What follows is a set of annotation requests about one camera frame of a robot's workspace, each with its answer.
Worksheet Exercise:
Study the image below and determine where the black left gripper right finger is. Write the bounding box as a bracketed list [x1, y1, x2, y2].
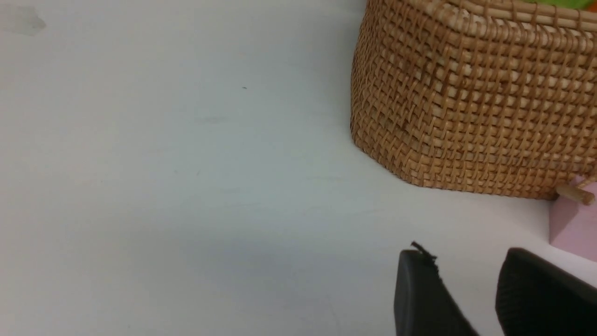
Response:
[495, 247, 597, 336]

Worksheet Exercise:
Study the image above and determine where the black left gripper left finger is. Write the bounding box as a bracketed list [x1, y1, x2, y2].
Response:
[394, 242, 478, 336]

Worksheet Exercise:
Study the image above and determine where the pink foam cube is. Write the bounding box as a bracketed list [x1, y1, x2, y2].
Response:
[548, 196, 597, 262]

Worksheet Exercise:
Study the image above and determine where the woven rattan basket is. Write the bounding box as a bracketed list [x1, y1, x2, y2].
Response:
[350, 0, 597, 199]

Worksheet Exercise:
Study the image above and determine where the green fabric basket liner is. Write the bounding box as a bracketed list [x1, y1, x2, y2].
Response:
[526, 0, 595, 9]

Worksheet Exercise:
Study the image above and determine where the orange tomato toy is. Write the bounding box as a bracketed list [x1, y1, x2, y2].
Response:
[584, 0, 597, 13]

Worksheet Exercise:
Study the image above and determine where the wooden basket toggle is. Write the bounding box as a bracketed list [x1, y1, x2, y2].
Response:
[555, 184, 596, 206]

